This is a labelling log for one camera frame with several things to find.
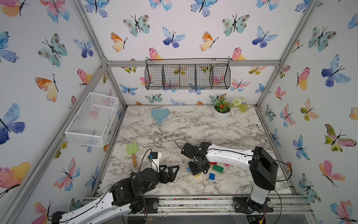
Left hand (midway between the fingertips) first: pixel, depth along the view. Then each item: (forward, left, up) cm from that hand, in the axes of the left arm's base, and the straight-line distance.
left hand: (174, 168), depth 71 cm
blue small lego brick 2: (0, -7, -3) cm, 8 cm away
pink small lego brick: (-6, -21, +17) cm, 28 cm away
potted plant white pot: (+42, -33, -10) cm, 55 cm away
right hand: (+2, -11, -11) cm, 16 cm away
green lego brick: (+4, -25, -15) cm, 30 cm away
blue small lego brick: (0, -21, -15) cm, 25 cm away
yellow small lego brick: (+1, -13, -16) cm, 21 cm away
